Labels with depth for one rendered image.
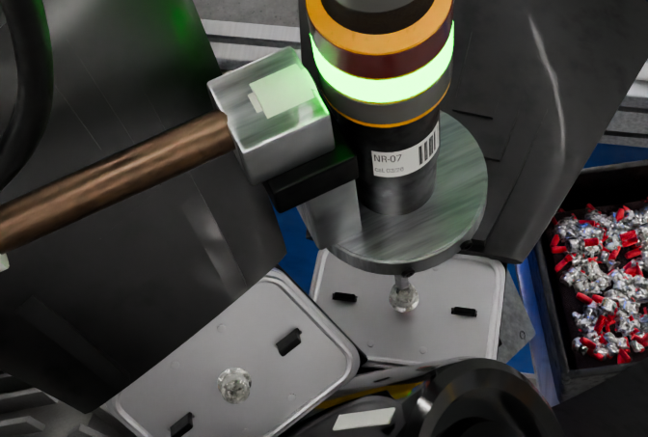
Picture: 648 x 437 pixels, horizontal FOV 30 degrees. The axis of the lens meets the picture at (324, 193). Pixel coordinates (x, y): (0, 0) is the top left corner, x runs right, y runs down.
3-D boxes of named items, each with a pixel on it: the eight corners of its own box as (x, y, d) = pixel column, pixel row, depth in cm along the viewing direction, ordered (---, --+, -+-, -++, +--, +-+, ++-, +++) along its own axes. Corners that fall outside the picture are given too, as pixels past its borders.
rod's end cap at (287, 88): (263, 122, 36) (323, 96, 37) (237, 74, 37) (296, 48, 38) (272, 155, 38) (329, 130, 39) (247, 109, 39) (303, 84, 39)
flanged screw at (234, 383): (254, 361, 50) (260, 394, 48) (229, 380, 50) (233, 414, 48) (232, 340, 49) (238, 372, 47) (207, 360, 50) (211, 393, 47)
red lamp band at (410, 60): (347, 101, 35) (343, 78, 34) (285, -4, 37) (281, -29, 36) (479, 41, 36) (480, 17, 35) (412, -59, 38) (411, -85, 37)
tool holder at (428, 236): (304, 331, 44) (269, 207, 35) (229, 181, 47) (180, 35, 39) (522, 228, 45) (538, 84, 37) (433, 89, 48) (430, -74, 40)
